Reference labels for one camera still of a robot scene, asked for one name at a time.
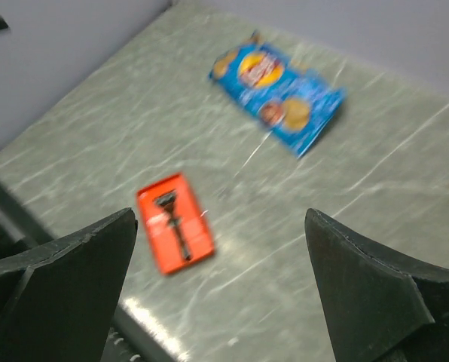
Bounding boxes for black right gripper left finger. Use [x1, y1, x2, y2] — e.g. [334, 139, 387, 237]
[0, 208, 137, 361]

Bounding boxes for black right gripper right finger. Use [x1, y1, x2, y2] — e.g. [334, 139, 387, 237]
[304, 208, 449, 361]

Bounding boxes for orange razor box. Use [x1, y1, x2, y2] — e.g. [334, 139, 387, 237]
[136, 173, 215, 275]

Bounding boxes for black razor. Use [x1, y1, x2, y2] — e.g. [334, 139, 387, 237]
[154, 190, 192, 262]

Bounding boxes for blue Lays chips bag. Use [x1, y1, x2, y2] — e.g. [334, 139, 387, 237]
[209, 31, 346, 158]

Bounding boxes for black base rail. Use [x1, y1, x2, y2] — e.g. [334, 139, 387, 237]
[0, 182, 54, 247]

